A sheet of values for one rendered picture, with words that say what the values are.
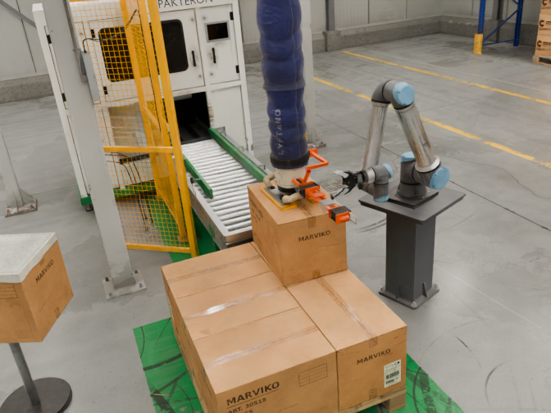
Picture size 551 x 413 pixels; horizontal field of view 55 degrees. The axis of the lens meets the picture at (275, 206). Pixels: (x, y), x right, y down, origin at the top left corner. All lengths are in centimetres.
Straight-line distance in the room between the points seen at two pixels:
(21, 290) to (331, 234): 160
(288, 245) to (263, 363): 70
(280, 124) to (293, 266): 80
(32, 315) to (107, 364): 94
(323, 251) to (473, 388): 111
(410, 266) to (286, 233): 110
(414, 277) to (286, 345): 133
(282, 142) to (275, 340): 106
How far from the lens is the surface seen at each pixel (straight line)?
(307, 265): 304
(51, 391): 359
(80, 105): 380
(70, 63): 375
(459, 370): 338
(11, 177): 616
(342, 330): 273
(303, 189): 286
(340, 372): 272
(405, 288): 380
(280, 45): 282
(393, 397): 304
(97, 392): 350
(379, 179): 307
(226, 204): 409
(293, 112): 291
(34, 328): 291
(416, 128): 312
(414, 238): 356
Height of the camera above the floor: 226
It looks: 26 degrees down
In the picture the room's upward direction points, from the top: 5 degrees counter-clockwise
